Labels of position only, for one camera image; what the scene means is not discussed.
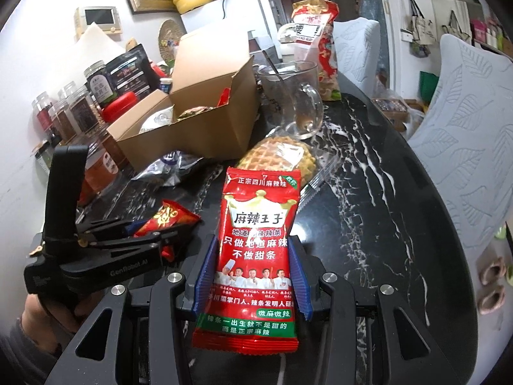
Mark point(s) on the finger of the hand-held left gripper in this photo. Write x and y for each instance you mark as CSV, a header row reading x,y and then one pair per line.
x,y
128,228
176,236

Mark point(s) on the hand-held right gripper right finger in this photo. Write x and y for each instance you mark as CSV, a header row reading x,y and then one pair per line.
x,y
302,280

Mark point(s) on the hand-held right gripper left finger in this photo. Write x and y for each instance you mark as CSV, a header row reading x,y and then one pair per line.
x,y
203,272

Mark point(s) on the small red gold-print packet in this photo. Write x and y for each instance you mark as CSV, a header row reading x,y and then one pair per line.
x,y
168,217

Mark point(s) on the large red spicy strip packet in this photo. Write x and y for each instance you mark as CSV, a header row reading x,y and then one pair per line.
x,y
256,248

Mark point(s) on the brown cardboard box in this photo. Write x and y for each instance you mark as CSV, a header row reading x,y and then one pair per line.
x,y
200,136

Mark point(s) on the person's left forearm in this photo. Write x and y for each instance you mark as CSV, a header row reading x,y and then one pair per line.
x,y
24,355

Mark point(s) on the person's left hand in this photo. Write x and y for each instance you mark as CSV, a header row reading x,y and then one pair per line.
x,y
52,317

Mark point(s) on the jar with orange contents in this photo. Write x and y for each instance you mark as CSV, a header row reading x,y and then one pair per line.
x,y
102,172

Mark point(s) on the clear jar with brown contents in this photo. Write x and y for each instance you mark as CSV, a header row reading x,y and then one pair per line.
x,y
63,122

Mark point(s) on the silver purple snack packet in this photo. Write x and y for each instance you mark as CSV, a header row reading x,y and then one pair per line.
x,y
172,165

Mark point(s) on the clear jar with red label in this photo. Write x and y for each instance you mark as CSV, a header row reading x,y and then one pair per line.
x,y
43,110

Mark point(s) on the clear jar with dark contents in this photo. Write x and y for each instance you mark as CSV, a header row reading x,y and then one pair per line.
x,y
67,90
83,108

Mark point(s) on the red plastic container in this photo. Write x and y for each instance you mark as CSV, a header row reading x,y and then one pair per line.
x,y
118,106

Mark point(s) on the dark jar with white label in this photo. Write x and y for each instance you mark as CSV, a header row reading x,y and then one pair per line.
x,y
98,82

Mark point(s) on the red green snack packet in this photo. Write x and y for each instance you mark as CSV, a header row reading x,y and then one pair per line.
x,y
196,112

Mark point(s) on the clear waffle packet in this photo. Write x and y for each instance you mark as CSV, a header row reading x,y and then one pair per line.
x,y
276,156

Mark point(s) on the black stand-up pouch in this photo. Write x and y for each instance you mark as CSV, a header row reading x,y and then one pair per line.
x,y
130,68

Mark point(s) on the white bottle with blue label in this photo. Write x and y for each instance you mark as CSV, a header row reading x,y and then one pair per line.
x,y
166,86

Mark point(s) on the red gift bag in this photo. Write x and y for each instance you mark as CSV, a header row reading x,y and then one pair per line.
x,y
157,70

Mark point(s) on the white cutting board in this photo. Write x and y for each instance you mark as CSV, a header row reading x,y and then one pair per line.
x,y
100,42

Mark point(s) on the clear glass mug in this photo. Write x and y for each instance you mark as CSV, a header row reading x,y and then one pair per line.
x,y
296,96

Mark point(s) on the round woven trivet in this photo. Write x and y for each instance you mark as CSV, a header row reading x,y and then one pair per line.
x,y
172,40

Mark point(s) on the pink slippers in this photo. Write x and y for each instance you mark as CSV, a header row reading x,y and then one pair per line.
x,y
492,286

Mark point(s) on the metal spoon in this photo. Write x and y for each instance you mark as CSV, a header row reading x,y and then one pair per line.
x,y
270,62

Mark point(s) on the white fridge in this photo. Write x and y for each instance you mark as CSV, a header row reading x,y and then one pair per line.
x,y
228,12

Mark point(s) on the green bag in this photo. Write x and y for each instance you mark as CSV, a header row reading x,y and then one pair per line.
x,y
429,85

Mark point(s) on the large red cashew bag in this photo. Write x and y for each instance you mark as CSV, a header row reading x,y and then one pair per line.
x,y
316,48

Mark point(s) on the dark brown door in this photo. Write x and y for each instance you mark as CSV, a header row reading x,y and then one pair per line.
x,y
300,0

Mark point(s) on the beige tote bag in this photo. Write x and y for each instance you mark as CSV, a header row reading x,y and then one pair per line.
x,y
421,24

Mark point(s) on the beige wall intercom panel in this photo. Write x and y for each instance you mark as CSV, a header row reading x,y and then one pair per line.
x,y
98,22

